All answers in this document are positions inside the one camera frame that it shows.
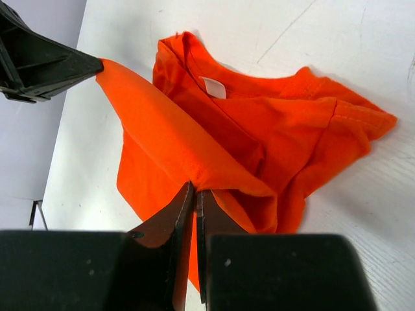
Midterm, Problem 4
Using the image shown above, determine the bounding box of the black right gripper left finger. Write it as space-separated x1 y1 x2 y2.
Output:
1 183 194 310

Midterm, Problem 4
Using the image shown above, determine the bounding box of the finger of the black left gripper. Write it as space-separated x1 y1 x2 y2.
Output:
1 2 104 103

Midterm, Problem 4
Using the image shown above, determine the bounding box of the orange t shirt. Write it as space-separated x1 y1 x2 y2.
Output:
95 30 399 292

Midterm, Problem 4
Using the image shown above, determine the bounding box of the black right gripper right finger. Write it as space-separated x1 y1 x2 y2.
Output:
196 190 377 310

